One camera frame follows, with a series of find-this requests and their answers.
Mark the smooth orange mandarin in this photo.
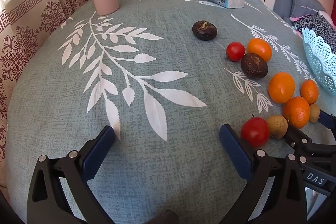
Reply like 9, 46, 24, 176
247, 38, 273, 62
268, 72, 296, 104

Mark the red cherry tomato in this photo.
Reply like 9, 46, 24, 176
240, 114, 270, 148
225, 42, 246, 62

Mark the leopard print cloth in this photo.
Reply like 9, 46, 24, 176
291, 13, 336, 54

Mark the dimpled orange mandarin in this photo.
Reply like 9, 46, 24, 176
283, 96, 311, 129
300, 79, 319, 105

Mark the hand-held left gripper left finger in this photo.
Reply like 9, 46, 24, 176
26, 125, 116, 224

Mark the light blue tissue box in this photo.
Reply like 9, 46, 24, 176
198, 0, 246, 10

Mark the tan longan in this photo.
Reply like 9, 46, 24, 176
308, 103, 321, 124
266, 115, 288, 140

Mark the beige patterned curtain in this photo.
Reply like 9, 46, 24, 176
0, 0, 93, 189

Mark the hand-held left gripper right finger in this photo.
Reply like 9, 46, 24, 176
219, 123, 308, 224

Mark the grey cushion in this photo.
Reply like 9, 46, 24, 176
290, 0, 326, 20

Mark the light blue lattice basket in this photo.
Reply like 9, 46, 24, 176
302, 27, 336, 94

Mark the dark brown passion fruit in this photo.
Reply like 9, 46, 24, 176
192, 20, 218, 41
241, 53, 269, 79

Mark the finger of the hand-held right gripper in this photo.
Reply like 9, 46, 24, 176
318, 110, 336, 136
285, 123, 336, 157

